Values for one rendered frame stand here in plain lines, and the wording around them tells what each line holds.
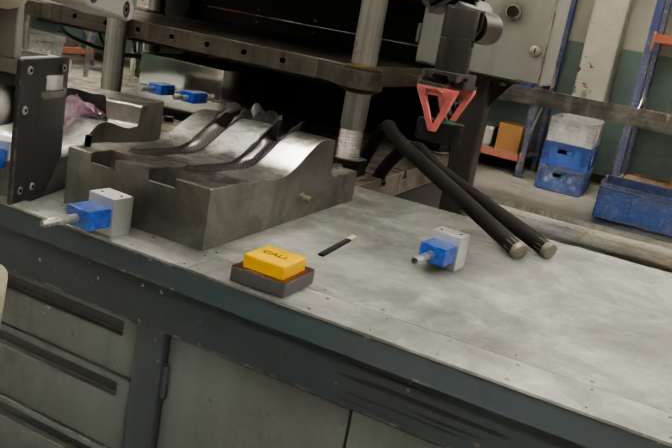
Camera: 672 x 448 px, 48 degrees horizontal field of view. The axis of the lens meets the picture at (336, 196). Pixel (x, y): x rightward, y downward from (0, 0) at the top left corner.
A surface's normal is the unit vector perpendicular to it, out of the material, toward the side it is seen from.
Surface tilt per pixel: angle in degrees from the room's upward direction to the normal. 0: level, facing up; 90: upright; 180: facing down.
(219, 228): 90
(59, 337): 90
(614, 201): 91
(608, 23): 90
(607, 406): 0
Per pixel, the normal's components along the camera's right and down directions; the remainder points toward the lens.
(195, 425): -0.44, 0.14
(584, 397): 0.17, -0.96
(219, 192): 0.88, 0.25
